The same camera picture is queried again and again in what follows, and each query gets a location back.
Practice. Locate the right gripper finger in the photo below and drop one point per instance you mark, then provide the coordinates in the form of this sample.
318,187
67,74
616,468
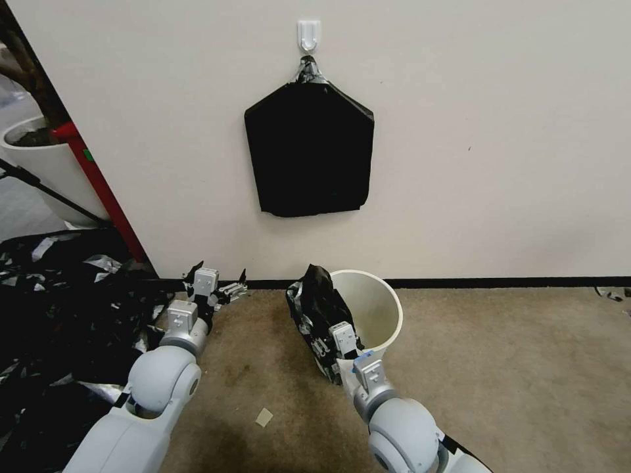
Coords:
321,349
361,348

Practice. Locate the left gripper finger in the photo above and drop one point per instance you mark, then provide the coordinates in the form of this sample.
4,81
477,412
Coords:
232,289
191,274

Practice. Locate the black trash bag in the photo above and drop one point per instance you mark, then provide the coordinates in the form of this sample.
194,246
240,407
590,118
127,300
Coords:
308,153
315,310

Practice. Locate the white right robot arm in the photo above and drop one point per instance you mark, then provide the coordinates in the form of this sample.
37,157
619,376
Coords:
399,419

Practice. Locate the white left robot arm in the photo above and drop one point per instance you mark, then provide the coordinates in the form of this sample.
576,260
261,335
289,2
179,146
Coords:
158,374

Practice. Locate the white round trash bin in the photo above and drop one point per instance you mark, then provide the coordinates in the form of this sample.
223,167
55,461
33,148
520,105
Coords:
374,305

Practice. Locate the flat black trash bag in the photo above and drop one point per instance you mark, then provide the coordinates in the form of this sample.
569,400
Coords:
308,153

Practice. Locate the small paper scrap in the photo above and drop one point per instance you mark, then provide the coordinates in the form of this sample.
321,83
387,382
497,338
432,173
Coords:
264,417

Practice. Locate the red metal bar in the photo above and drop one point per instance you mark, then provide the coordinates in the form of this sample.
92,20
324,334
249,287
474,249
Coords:
106,197

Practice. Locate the pile of black bags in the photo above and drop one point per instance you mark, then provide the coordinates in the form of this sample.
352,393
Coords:
64,305

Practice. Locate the black tripod leg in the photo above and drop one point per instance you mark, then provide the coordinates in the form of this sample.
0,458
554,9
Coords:
54,194

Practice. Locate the white plant pot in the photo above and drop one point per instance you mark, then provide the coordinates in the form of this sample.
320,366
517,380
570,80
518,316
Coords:
54,172

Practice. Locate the dark floor debris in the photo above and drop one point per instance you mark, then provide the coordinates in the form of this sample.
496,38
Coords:
615,295

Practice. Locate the brown plant trunk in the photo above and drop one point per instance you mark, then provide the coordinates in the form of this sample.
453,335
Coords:
29,64

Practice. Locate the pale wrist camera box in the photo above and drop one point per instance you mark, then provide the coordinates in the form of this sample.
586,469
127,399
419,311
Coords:
343,334
206,279

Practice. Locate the white wall hook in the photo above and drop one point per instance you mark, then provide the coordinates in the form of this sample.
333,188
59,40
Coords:
308,33

